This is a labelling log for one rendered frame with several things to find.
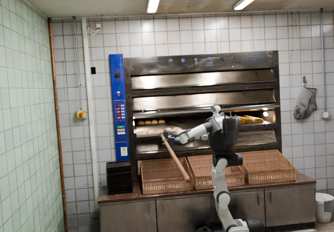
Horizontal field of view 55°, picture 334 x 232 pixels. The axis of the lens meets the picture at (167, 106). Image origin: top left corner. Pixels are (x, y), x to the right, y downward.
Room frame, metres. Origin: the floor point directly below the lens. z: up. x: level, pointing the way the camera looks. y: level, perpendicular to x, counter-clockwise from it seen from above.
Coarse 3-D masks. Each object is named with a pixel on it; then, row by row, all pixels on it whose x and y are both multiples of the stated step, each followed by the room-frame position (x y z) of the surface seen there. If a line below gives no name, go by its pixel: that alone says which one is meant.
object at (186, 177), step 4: (168, 144) 2.92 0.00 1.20; (168, 148) 2.73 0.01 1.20; (172, 152) 2.55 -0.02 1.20; (172, 156) 2.43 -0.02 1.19; (176, 160) 2.27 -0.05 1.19; (176, 164) 2.21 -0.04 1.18; (180, 164) 2.15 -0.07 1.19; (180, 168) 2.06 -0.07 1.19; (184, 172) 1.95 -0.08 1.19; (184, 176) 1.88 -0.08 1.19; (188, 176) 1.87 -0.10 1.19; (188, 180) 1.82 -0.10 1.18
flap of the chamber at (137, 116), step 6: (228, 108) 3.84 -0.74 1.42; (234, 108) 3.85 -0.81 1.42; (240, 108) 3.86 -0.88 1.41; (246, 108) 3.86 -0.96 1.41; (252, 108) 3.87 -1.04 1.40; (258, 108) 3.90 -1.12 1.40; (264, 108) 3.95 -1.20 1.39; (270, 108) 4.00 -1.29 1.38; (138, 114) 3.73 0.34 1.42; (144, 114) 3.74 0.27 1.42; (150, 114) 3.75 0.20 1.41; (156, 114) 3.75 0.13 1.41; (162, 114) 3.76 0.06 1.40; (168, 114) 3.77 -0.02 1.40; (174, 114) 3.82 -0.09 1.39; (180, 114) 3.87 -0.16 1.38; (186, 114) 3.91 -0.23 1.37
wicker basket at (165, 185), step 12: (144, 168) 3.82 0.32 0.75; (156, 168) 3.83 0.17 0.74; (168, 168) 3.84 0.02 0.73; (144, 180) 3.78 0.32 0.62; (156, 180) 3.40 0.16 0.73; (168, 180) 3.41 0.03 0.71; (180, 180) 3.42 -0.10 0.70; (192, 180) 3.44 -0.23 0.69; (144, 192) 3.39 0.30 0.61; (156, 192) 3.40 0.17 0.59; (168, 192) 3.41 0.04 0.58
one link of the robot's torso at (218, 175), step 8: (224, 160) 3.00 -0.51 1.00; (216, 168) 3.00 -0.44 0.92; (224, 168) 3.00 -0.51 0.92; (216, 176) 3.00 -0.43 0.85; (224, 176) 3.02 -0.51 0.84; (216, 184) 3.03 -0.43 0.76; (224, 184) 3.04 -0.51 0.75; (216, 192) 3.03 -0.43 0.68; (224, 192) 3.02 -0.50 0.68; (216, 200) 3.04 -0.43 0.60
